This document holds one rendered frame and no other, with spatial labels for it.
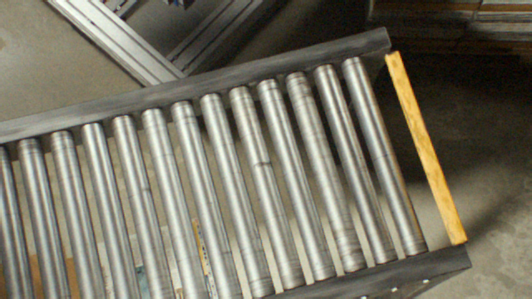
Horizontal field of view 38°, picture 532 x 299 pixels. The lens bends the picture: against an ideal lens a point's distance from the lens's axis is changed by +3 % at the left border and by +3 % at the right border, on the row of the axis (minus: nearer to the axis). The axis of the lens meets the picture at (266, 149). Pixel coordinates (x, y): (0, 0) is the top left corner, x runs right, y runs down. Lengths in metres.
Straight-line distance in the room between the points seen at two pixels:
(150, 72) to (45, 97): 0.42
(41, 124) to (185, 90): 0.31
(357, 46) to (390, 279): 0.51
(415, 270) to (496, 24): 1.01
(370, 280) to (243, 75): 0.51
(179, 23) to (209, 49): 0.13
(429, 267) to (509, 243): 0.93
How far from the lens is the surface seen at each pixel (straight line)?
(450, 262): 1.59
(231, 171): 1.58
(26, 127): 1.68
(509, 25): 2.39
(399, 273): 1.56
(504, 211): 2.50
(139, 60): 2.32
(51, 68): 2.62
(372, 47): 1.70
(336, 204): 1.57
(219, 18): 2.35
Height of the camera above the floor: 2.32
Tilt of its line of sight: 73 degrees down
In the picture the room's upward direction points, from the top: 2 degrees clockwise
